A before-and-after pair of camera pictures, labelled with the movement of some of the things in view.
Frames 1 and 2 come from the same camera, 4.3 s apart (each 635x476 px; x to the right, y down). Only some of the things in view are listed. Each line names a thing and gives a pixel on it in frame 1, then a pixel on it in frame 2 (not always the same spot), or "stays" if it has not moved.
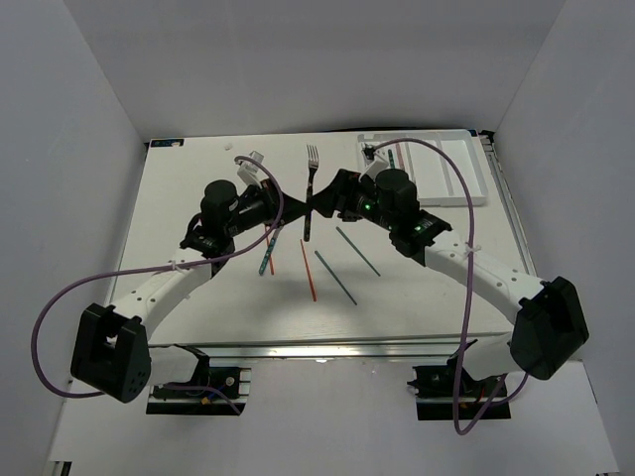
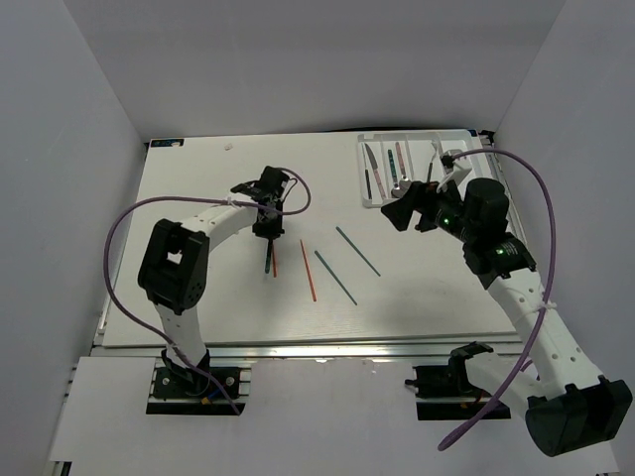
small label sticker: [168, 143] stays
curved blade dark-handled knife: [269, 251] to [431, 163]
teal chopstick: [363, 257] stays
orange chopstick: [309, 271] stays
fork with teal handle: [313, 160] to [268, 259]
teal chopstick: [336, 278] stays
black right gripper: [339, 194] to [419, 196]
